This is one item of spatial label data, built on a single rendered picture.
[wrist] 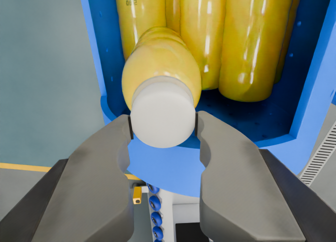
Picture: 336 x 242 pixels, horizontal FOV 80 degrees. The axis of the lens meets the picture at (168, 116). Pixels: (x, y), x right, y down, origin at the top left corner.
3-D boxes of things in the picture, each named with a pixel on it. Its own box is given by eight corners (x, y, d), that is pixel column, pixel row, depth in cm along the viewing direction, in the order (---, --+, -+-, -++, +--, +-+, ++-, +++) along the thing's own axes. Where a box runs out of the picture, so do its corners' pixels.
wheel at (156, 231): (159, 244, 66) (164, 240, 67) (159, 236, 64) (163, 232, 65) (151, 234, 69) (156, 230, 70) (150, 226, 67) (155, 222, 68)
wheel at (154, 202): (156, 215, 59) (162, 211, 60) (155, 205, 57) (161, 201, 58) (148, 205, 62) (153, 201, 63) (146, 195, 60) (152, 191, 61)
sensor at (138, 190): (135, 192, 67) (133, 205, 63) (134, 185, 65) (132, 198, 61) (158, 190, 67) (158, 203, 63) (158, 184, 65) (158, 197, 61)
